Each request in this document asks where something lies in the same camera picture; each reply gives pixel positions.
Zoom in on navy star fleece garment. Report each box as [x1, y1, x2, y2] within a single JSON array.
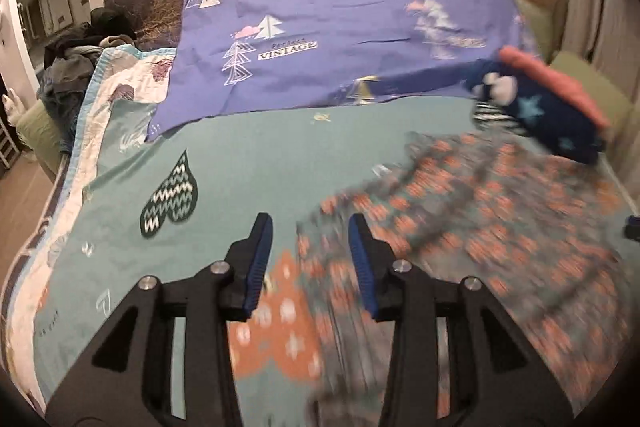
[[464, 62, 603, 165]]

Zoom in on folded pink garment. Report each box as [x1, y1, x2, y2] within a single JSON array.
[[498, 46, 611, 131]]

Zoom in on dark clothes pile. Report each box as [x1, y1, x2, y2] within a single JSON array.
[[37, 8, 137, 155]]

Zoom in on purple tree-print sheet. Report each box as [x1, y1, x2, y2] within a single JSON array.
[[148, 0, 537, 139]]

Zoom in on teal printed bed cover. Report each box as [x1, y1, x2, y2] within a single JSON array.
[[29, 95, 637, 423]]

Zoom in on floral teal orange garment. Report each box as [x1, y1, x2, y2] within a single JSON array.
[[296, 133, 639, 426]]

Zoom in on white plush toy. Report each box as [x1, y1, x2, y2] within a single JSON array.
[[1, 88, 26, 127]]

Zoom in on green cushion left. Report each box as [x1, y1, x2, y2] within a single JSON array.
[[15, 100, 62, 178]]

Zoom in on green pillow right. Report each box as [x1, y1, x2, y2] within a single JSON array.
[[515, 0, 639, 142]]

